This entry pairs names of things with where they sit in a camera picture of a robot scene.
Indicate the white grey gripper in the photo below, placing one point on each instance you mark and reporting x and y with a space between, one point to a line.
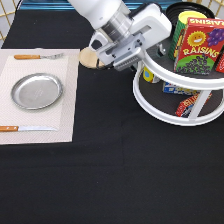
123 40

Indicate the black ribbed bowl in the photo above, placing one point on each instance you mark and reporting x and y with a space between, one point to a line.
173 11

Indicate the white two-tier lazy Susan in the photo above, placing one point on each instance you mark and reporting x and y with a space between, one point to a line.
209 105

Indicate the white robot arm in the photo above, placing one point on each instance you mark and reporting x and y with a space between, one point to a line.
97 12

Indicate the round silver metal plate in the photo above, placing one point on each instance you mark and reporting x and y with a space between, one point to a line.
36 91

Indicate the green yellow cylindrical canister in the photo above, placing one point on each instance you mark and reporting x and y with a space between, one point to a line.
179 31

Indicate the yellow blue can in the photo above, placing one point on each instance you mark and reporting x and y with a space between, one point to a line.
149 76

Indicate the red raisins box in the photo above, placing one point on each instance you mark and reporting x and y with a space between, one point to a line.
200 47

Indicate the blue white small box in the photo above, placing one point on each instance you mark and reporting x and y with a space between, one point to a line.
173 89

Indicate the round wooden coaster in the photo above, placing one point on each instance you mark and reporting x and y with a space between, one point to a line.
89 59

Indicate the red butter box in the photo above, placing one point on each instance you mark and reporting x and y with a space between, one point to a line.
220 64

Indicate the red macaroni box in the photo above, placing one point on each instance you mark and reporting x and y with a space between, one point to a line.
185 107

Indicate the beige woven placemat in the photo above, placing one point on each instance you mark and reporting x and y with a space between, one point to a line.
60 115

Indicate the wooden lattice shoji screen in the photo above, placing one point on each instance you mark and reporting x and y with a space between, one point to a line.
7 14

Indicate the black tablecloth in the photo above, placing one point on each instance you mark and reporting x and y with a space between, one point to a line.
122 167

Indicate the fork with wooden handle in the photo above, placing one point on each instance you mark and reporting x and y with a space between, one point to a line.
27 57

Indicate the knife with wooden handle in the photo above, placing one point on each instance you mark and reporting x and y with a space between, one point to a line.
25 128

